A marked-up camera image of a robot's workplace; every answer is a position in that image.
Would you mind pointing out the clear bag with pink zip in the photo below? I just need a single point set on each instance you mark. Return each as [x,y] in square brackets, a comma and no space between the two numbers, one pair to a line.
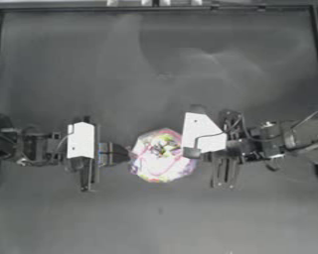
[162,168]

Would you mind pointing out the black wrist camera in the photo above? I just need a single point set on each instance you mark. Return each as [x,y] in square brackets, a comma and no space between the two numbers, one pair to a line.
[78,164]
[193,153]

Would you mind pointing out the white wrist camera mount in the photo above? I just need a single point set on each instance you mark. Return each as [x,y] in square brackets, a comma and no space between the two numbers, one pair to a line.
[197,127]
[80,140]

